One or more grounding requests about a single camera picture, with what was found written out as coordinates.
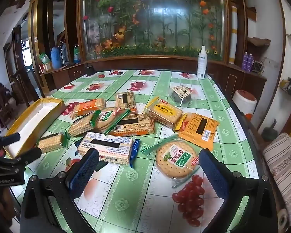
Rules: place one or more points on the orange soda cracker pack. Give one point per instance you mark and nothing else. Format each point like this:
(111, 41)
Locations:
(87, 107)

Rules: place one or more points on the small tan cracker pack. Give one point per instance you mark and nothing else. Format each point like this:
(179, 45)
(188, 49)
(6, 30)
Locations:
(126, 101)

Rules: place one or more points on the small green-end cracker pack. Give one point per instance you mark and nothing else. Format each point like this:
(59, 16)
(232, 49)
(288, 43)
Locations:
(53, 142)

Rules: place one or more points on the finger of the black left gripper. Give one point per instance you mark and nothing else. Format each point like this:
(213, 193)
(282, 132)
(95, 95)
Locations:
(29, 156)
(10, 139)

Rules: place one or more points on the orange snack packet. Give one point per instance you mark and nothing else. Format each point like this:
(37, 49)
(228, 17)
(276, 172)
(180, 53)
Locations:
(197, 129)

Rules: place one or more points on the striped cushion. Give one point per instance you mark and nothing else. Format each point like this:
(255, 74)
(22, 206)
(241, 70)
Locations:
(278, 158)

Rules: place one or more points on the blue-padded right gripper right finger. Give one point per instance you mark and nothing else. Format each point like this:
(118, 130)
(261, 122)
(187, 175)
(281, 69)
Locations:
(260, 212)

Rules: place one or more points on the white spray bottle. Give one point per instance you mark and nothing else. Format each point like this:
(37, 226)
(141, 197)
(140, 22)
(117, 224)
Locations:
(202, 63)

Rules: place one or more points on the round cracker pack green label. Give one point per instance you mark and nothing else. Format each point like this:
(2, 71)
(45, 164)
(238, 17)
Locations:
(175, 158)

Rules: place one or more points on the floral glass panel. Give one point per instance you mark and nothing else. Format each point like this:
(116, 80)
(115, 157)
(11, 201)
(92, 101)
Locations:
(153, 27)

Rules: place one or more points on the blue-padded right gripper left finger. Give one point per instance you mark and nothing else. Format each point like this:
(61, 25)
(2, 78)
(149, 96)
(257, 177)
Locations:
(37, 214)

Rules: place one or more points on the blue white cracker pack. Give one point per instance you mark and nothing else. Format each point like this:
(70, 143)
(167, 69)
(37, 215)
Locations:
(112, 149)

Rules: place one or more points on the purple bottles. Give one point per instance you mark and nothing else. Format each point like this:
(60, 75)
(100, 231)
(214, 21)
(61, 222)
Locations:
(247, 62)

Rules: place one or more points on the dark dates clear bag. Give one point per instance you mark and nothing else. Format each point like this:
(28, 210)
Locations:
(181, 95)

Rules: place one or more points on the blue thermos jug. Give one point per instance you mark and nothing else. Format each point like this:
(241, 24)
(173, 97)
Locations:
(55, 58)

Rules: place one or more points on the yellow cardboard tray box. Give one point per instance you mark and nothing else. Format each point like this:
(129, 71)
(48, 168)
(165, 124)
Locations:
(33, 123)

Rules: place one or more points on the yellow egg yolk biscuit pack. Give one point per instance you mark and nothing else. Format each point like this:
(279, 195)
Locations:
(163, 112)

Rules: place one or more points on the white red-top bin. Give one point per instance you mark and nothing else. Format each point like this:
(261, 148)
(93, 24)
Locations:
(245, 102)

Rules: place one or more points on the large orange-edged cracker pack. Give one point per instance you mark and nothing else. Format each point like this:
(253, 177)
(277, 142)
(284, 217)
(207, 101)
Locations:
(134, 125)

